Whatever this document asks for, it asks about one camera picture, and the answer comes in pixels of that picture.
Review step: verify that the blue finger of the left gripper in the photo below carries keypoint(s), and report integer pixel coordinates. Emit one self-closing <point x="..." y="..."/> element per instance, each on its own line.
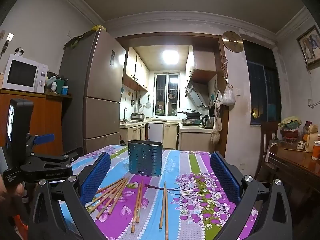
<point x="43" y="139"/>

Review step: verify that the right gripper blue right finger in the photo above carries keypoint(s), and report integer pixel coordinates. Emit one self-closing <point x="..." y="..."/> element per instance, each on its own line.
<point x="225" y="177"/>

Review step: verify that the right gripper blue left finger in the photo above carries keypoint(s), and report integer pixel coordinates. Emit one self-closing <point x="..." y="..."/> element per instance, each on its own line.
<point x="92" y="176"/>

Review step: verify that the blue perforated utensil holder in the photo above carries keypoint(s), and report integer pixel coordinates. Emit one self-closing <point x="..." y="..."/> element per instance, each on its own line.
<point x="145" y="157"/>

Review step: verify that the kitchen window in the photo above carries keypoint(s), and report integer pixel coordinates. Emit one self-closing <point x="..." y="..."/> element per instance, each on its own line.
<point x="167" y="94"/>

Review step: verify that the person's left hand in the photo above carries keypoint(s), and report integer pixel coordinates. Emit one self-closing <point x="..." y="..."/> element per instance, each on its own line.
<point x="7" y="193"/>

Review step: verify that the brown wooden cabinet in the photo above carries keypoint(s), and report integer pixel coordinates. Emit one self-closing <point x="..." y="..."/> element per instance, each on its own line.
<point x="46" y="118"/>

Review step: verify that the floral striped tablecloth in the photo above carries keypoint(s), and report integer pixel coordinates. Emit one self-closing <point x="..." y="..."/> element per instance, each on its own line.
<point x="186" y="202"/>

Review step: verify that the white medicine bottle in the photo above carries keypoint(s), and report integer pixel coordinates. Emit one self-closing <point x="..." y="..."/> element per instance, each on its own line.
<point x="54" y="87"/>

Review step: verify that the green container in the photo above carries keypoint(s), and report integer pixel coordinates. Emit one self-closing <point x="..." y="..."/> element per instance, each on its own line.
<point x="59" y="85"/>

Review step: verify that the dark wooden side table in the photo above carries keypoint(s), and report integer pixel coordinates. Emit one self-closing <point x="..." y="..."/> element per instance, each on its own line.
<point x="295" y="168"/>

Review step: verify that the steel electric kettle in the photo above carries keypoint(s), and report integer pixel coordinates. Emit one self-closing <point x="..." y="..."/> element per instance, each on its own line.
<point x="207" y="121"/>

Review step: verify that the wooden chair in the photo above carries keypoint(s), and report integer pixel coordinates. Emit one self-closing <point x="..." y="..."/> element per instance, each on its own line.
<point x="268" y="131"/>

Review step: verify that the white microwave oven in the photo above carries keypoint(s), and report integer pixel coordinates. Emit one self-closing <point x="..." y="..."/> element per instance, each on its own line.
<point x="24" y="75"/>

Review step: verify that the silver rice cooker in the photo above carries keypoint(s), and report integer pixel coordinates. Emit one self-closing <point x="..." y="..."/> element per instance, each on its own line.
<point x="138" y="116"/>

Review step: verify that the black wok on stove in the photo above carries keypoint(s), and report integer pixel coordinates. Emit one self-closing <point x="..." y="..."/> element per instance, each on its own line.
<point x="192" y="114"/>

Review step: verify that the white hanging plastic bag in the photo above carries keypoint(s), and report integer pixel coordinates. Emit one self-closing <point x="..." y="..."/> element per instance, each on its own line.
<point x="228" y="98"/>

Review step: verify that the orange paper cup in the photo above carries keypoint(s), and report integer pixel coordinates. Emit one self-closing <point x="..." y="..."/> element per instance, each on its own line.
<point x="315" y="150"/>

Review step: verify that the brown three-door refrigerator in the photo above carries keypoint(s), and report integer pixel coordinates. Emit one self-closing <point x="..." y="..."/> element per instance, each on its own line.
<point x="93" y="66"/>

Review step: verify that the dark room window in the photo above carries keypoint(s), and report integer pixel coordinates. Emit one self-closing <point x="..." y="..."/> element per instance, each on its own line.
<point x="264" y="84"/>

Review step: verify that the steel range hood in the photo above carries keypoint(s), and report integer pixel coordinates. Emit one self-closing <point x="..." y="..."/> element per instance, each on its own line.
<point x="198" y="94"/>

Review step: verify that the framed elephant picture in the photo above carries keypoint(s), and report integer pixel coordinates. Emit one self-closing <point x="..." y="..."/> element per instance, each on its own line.
<point x="309" y="44"/>

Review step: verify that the round gold wall clock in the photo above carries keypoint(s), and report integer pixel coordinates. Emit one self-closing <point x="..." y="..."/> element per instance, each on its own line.
<point x="232" y="41"/>

